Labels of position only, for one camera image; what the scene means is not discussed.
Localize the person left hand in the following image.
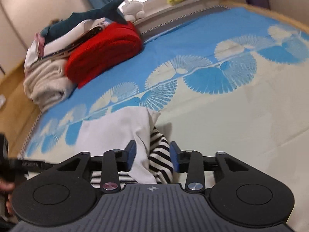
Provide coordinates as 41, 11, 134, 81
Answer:
0, 178, 15, 216

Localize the blue shark plush toy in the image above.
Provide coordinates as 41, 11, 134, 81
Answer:
40, 0, 127, 44

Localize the cream folded blanket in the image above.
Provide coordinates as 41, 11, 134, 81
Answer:
24, 59, 76, 112

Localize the black white striped garment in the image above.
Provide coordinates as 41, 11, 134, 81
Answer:
74, 107, 174, 186

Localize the white folded clothes stack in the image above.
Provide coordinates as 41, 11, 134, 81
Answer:
24, 17, 110, 75

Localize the blue cream patterned bedspread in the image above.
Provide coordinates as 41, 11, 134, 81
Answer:
25, 7, 308, 231

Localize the white plush toy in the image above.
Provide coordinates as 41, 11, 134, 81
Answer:
122, 1, 145, 23

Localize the wooden bed frame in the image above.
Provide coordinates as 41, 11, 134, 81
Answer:
1, 1, 308, 158

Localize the red folded blanket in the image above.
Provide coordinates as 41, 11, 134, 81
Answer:
65, 21, 143, 88

